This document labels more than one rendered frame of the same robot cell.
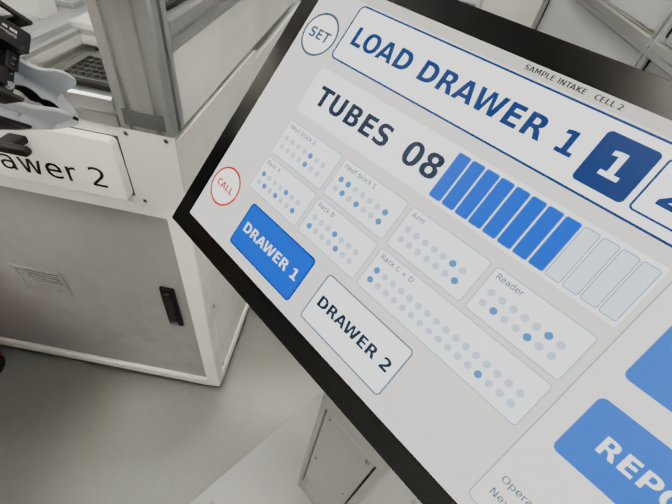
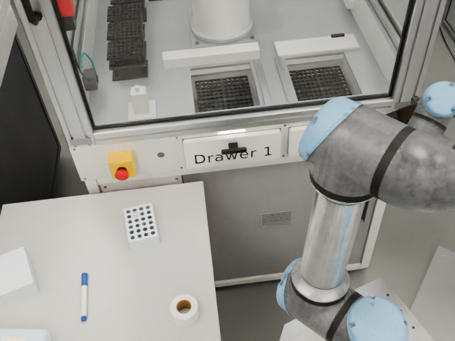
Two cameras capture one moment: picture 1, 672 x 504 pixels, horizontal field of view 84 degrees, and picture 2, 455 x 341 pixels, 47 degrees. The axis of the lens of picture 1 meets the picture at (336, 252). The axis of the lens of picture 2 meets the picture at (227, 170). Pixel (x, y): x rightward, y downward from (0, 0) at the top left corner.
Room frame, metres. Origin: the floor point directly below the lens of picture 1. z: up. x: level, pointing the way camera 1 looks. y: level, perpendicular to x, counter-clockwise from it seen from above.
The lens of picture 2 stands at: (-0.66, 0.89, 2.00)
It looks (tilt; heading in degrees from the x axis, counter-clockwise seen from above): 48 degrees down; 357
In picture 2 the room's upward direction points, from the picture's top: 4 degrees counter-clockwise
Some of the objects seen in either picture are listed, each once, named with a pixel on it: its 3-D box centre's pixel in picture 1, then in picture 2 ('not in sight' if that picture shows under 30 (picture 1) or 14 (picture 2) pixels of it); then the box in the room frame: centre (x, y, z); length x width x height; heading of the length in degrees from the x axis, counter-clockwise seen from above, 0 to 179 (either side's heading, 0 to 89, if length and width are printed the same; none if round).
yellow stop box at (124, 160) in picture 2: not in sight; (122, 165); (0.42, 1.15, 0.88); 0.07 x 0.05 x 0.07; 91
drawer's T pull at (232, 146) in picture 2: not in sight; (233, 147); (0.42, 0.82, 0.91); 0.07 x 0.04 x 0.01; 91
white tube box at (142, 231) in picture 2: not in sight; (141, 225); (0.27, 1.10, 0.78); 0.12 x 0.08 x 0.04; 9
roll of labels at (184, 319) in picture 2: not in sight; (184, 310); (-0.01, 0.99, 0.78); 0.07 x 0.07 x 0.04
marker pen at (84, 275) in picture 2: not in sight; (84, 296); (0.07, 1.25, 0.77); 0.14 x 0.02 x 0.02; 4
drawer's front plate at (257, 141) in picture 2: not in sight; (232, 149); (0.44, 0.82, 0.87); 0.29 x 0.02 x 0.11; 91
